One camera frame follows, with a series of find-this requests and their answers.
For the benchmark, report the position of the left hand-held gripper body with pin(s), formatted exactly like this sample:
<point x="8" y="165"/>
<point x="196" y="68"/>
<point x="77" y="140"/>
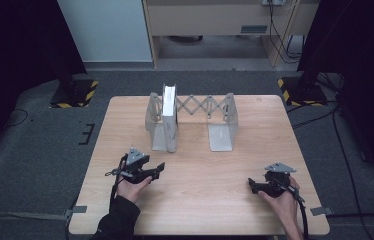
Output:
<point x="135" y="166"/>

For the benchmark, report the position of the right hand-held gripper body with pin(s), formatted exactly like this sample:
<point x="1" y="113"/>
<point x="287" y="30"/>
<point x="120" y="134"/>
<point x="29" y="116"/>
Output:
<point x="276" y="183"/>

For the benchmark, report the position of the white book with grey figures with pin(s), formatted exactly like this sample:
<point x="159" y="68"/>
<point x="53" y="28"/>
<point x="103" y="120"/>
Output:
<point x="170" y="116"/>

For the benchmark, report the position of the expandable grey metal book rack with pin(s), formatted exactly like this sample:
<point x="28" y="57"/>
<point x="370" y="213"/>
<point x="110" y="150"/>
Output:
<point x="223" y="116"/>

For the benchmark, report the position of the person's left hand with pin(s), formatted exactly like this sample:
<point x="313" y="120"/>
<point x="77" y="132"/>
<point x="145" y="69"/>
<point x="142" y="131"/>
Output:
<point x="131" y="190"/>

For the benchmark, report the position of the person's right hand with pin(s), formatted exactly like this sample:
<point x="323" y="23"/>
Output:
<point x="283" y="206"/>

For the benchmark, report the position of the grey tape strip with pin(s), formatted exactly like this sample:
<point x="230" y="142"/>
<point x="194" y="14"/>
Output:
<point x="75" y="211"/>
<point x="321" y="211"/>

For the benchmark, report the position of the black tape floor mark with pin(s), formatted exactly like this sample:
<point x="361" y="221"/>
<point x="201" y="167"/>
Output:
<point x="87" y="134"/>

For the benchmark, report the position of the black stand with striped base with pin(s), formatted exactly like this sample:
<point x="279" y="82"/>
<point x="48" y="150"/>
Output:
<point x="303" y="90"/>
<point x="75" y="93"/>

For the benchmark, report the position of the white panel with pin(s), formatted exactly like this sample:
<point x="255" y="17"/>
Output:
<point x="105" y="30"/>

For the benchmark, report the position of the black curtain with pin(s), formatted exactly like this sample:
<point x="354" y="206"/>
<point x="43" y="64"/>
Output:
<point x="365" y="66"/>
<point x="11" y="66"/>

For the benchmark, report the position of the light wooden desk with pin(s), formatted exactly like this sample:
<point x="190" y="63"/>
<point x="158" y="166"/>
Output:
<point x="208" y="20"/>

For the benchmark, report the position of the white power strip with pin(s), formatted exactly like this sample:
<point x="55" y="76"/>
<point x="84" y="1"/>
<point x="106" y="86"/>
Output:
<point x="273" y="2"/>

